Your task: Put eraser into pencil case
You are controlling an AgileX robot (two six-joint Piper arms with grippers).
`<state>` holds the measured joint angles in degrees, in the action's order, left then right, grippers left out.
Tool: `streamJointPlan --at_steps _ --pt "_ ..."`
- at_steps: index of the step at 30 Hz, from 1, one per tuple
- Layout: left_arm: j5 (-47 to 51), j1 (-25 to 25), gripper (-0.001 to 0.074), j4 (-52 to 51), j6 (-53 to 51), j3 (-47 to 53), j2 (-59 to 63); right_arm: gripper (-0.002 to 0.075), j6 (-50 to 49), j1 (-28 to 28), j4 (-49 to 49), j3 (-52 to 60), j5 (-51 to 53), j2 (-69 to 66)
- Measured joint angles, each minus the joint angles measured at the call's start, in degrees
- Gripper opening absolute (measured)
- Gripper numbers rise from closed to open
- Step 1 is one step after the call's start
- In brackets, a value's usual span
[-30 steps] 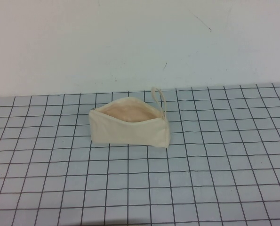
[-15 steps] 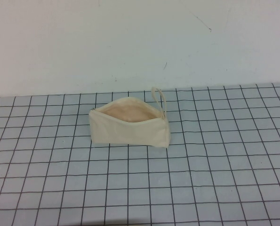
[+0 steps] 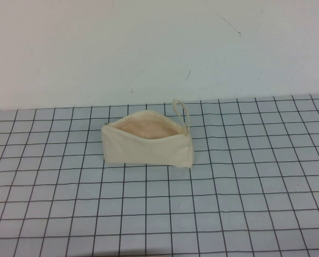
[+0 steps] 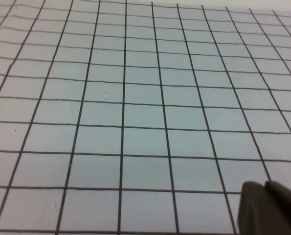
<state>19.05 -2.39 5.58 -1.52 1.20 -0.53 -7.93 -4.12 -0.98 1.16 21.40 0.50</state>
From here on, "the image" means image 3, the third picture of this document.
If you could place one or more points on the cream fabric zipper pencil case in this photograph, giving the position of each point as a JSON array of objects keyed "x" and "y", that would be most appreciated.
[{"x": 145, "y": 152}]

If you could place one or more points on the grey grid pattern table mat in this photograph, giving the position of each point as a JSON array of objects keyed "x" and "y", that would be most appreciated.
[{"x": 229, "y": 200}]

